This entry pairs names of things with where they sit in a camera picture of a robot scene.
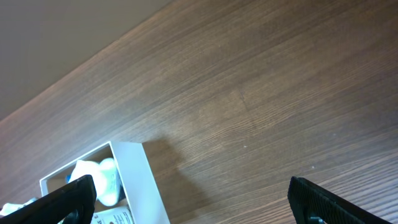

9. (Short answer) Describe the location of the white round jar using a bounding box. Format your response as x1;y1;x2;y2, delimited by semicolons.
91;206;134;224

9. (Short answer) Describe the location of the clear spray bottle dark liquid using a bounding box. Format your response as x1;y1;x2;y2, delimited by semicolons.
97;158;122;207

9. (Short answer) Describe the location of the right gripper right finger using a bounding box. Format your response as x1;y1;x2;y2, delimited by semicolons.
287;176;389;224

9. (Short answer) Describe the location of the white tube with print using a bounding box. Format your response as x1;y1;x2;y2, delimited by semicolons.
67;160;104;185

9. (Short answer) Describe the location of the white cardboard box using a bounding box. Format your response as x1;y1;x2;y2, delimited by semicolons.
40;141;170;224

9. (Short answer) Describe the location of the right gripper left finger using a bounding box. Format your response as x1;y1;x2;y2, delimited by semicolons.
1;175;96;224

